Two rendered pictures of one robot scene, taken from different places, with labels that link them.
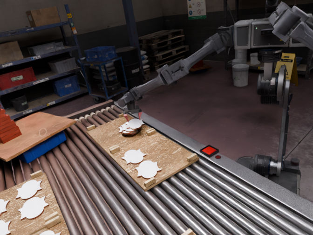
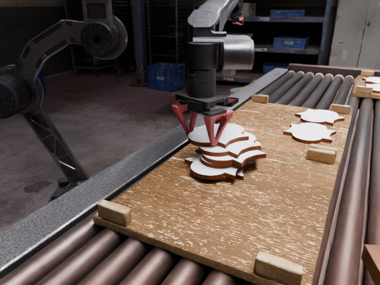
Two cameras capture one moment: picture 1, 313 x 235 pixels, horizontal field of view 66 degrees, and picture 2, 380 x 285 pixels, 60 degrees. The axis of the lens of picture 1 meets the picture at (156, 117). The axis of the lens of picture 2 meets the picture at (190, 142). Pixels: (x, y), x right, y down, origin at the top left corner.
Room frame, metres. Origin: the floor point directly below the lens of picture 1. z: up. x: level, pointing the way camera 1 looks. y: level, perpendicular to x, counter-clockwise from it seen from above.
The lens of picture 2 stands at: (1.85, 0.70, 1.26)
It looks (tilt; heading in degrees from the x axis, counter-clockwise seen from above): 23 degrees down; 239
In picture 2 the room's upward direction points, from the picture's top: straight up
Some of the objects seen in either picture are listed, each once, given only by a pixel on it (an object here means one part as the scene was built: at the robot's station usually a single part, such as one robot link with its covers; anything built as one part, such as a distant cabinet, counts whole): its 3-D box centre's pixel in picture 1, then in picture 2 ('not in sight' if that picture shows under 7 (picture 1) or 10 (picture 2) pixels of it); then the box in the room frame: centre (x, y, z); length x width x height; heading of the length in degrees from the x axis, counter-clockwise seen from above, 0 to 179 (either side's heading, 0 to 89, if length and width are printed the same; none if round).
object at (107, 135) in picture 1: (119, 132); (233, 189); (1.49, 0.27, 0.93); 0.41 x 0.35 x 0.02; 31
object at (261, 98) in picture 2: (192, 157); (259, 98); (1.03, -0.15, 0.95); 0.06 x 0.02 x 0.03; 120
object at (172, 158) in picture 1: (151, 156); (283, 125); (1.13, 0.06, 0.93); 0.41 x 0.35 x 0.02; 30
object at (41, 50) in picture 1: (46, 48); not in sight; (5.19, 2.01, 1.16); 0.60 x 0.40 x 0.15; 130
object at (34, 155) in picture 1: (34, 140); not in sight; (1.49, 0.87, 0.97); 0.31 x 0.31 x 0.10; 52
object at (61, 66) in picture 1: (63, 65); not in sight; (5.33, 1.83, 0.76); 0.50 x 0.36 x 0.24; 134
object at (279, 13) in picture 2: not in sight; (286, 13); (-2.26, -3.15, 1.14); 0.50 x 0.38 x 0.11; 136
